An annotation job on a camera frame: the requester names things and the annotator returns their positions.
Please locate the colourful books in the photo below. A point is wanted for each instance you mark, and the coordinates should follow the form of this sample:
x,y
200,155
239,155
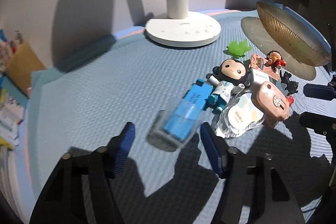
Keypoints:
x,y
8,113

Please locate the small red toy piece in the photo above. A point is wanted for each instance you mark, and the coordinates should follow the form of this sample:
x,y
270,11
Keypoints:
x,y
290,100

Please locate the black-haired doll figure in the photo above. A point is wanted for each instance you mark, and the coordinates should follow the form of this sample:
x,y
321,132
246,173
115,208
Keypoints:
x,y
232,70

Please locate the blue rectangular box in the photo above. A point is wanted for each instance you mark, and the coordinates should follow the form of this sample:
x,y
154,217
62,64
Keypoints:
x,y
193,98

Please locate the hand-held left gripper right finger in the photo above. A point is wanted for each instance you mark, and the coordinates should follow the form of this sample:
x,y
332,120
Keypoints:
x,y
210,148

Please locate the amber ribbed glass bowl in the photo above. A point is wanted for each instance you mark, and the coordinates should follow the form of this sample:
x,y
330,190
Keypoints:
x,y
288,29

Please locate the cardboard box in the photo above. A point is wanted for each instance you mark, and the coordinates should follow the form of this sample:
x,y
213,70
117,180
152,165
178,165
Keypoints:
x,y
22,66

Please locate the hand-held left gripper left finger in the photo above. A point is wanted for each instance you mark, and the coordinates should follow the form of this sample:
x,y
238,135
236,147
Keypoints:
x,y
125,144

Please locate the pink mini fan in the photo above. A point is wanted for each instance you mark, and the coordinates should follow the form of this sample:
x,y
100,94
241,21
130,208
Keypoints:
x,y
270,106

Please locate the small red-dressed figure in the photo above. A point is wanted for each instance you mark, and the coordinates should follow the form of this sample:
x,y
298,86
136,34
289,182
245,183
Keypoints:
x,y
274,61

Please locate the green translucent toy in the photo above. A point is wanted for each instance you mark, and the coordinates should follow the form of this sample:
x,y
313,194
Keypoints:
x,y
237,48

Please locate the small black figure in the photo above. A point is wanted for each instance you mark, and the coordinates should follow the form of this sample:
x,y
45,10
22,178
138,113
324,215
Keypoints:
x,y
288,85

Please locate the clear packet with cloud card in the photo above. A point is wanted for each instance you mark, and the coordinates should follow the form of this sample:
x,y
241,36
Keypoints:
x,y
241,116

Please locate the pink printed carton box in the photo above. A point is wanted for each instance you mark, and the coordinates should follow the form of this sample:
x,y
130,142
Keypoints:
x,y
258,62

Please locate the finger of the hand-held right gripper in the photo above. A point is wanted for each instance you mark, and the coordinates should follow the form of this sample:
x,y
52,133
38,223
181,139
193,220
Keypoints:
x,y
317,121
319,90

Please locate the light blue textured mat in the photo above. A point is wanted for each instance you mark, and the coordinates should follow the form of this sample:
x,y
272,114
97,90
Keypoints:
x,y
105,82

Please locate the white charger plug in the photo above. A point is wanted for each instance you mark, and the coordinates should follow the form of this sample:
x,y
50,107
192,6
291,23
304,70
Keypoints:
x,y
258,79

